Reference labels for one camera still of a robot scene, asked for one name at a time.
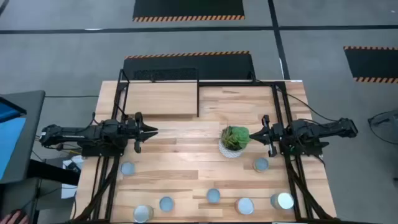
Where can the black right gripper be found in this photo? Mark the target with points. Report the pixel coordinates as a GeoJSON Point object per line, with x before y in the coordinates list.
{"type": "Point", "coordinates": [273, 133]}

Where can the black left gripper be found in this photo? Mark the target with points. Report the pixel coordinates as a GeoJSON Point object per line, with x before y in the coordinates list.
{"type": "Point", "coordinates": [138, 146]}

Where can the green peach label can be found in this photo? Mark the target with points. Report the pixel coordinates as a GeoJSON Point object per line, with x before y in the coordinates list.
{"type": "Point", "coordinates": [261, 164]}

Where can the low blue can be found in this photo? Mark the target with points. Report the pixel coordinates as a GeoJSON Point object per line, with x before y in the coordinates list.
{"type": "Point", "coordinates": [127, 168]}

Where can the tall light blue can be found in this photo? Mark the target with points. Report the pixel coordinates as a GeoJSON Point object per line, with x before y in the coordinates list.
{"type": "Point", "coordinates": [284, 200]}

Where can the tall orange label can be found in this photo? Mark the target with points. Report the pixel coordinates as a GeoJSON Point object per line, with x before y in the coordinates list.
{"type": "Point", "coordinates": [245, 206]}

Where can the low yellow pineapple can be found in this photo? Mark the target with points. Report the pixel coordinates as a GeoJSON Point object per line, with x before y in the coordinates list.
{"type": "Point", "coordinates": [166, 203]}

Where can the white red sauce can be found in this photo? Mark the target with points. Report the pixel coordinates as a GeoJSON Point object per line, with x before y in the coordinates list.
{"type": "Point", "coordinates": [213, 195]}

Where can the tall green label can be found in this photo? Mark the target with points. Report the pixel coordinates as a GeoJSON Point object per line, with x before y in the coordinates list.
{"type": "Point", "coordinates": [142, 213]}

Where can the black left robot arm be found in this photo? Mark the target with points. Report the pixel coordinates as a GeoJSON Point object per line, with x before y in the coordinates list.
{"type": "Point", "coordinates": [77, 133]}

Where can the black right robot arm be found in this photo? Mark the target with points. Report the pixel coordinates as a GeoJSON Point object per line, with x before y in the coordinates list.
{"type": "Point", "coordinates": [326, 129]}

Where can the artificial succulent in patterned pot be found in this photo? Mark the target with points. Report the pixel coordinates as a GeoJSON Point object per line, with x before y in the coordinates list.
{"type": "Point", "coordinates": [236, 138]}

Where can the black mat hazard stripe edge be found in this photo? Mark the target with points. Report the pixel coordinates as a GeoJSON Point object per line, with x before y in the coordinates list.
{"type": "Point", "coordinates": [373, 63]}
{"type": "Point", "coordinates": [217, 67]}
{"type": "Point", "coordinates": [186, 7]}

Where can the white paper sheet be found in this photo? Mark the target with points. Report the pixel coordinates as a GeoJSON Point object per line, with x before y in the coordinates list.
{"type": "Point", "coordinates": [66, 191]}

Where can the grey monitor blue screen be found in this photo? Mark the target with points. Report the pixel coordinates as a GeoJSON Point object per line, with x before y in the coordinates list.
{"type": "Point", "coordinates": [18, 140]}

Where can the person's hand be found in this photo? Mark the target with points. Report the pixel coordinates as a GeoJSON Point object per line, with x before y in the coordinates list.
{"type": "Point", "coordinates": [9, 218]}

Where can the wooden shelf black metal frame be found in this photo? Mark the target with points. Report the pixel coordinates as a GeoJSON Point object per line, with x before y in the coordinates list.
{"type": "Point", "coordinates": [161, 98]}

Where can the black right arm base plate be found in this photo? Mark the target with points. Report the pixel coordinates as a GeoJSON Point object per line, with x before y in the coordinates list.
{"type": "Point", "coordinates": [311, 151]}

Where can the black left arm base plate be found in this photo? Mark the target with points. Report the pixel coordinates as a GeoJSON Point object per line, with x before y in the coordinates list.
{"type": "Point", "coordinates": [99, 152]}

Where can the black metal table frame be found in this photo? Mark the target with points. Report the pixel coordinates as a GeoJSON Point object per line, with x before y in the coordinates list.
{"type": "Point", "coordinates": [236, 83]}

